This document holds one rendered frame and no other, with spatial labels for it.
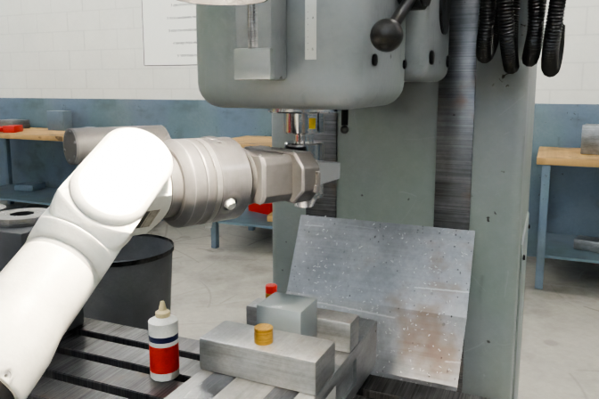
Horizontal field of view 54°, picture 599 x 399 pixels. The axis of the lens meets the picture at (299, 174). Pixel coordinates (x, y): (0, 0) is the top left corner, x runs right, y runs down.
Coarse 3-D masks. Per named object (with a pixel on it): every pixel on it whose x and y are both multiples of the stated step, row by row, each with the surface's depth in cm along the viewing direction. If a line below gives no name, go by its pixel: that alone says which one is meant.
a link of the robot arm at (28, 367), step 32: (32, 256) 43; (64, 256) 44; (0, 288) 41; (32, 288) 41; (64, 288) 43; (0, 320) 39; (32, 320) 40; (64, 320) 43; (0, 352) 38; (32, 352) 39; (0, 384) 37; (32, 384) 40
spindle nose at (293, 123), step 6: (288, 114) 67; (294, 114) 66; (300, 114) 66; (306, 114) 66; (312, 114) 66; (318, 114) 67; (288, 120) 67; (294, 120) 66; (300, 120) 66; (306, 120) 66; (318, 120) 67; (288, 126) 67; (294, 126) 67; (300, 126) 66; (306, 126) 66; (318, 126) 67; (288, 132) 67; (294, 132) 67; (300, 132) 66; (306, 132) 66; (312, 132) 67; (318, 132) 67
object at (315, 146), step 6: (288, 144) 68; (294, 144) 67; (300, 144) 67; (306, 144) 67; (312, 144) 67; (318, 144) 67; (300, 150) 67; (306, 150) 67; (312, 150) 67; (318, 150) 67
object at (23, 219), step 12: (0, 204) 101; (0, 216) 91; (12, 216) 91; (24, 216) 91; (36, 216) 91; (0, 228) 89; (12, 228) 89; (24, 228) 89; (0, 240) 88; (12, 240) 87; (24, 240) 87; (0, 252) 88; (12, 252) 87; (0, 264) 88; (72, 324) 97
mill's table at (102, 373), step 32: (96, 320) 101; (64, 352) 91; (96, 352) 89; (128, 352) 89; (192, 352) 89; (64, 384) 80; (96, 384) 80; (128, 384) 80; (160, 384) 80; (384, 384) 80; (416, 384) 80
